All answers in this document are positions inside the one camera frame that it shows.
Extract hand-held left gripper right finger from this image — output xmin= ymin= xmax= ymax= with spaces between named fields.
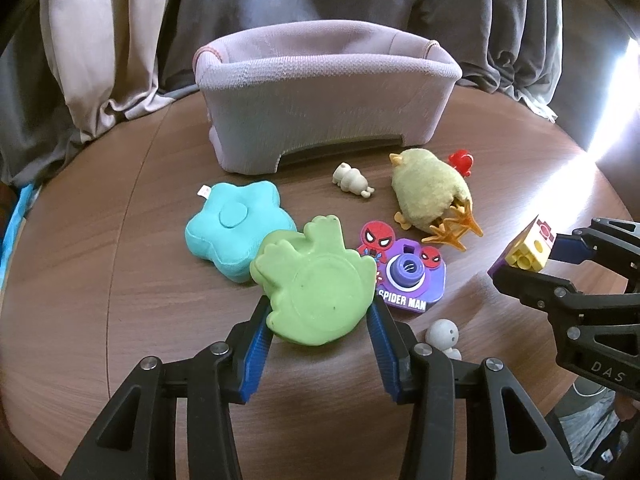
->
xmin=366 ymin=300 xmax=576 ymax=480

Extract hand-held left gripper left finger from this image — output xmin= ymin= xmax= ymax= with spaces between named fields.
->
xmin=62 ymin=297 xmax=275 ymax=480

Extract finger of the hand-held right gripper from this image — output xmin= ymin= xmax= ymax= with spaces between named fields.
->
xmin=492 ymin=263 xmax=640 ymax=326
xmin=548 ymin=217 xmax=640 ymax=291

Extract multicoloured building block cube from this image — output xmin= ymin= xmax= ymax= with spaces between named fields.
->
xmin=487 ymin=215 xmax=556 ymax=277

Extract white snowman figurine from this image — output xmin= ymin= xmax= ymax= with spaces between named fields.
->
xmin=425 ymin=319 xmax=463 ymax=361

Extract green frog toy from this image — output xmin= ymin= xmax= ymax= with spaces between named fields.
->
xmin=250 ymin=215 xmax=377 ymax=347

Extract purple toy camera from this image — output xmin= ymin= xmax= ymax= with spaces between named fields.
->
xmin=356 ymin=220 xmax=447 ymax=313

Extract teal star plush toy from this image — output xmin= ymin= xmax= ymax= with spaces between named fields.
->
xmin=185 ymin=181 xmax=297 ymax=283

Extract small red toy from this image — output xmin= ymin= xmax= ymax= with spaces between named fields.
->
xmin=447 ymin=149 xmax=475 ymax=177

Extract yellow chick plush toy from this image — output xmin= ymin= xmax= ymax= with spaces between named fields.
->
xmin=390 ymin=148 xmax=485 ymax=252

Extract beige bear figurine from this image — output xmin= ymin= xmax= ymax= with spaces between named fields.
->
xmin=332 ymin=161 xmax=375 ymax=200

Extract pink fabric basket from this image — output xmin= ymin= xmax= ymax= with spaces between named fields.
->
xmin=194 ymin=21 xmax=462 ymax=175

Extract grey patterned clothing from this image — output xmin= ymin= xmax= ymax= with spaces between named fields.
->
xmin=550 ymin=380 xmax=632 ymax=480

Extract blue plastic sheet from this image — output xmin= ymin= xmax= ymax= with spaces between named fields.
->
xmin=0 ymin=182 xmax=38 ymax=286

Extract beige curtain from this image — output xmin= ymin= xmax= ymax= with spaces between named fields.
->
xmin=39 ymin=0 xmax=193 ymax=128

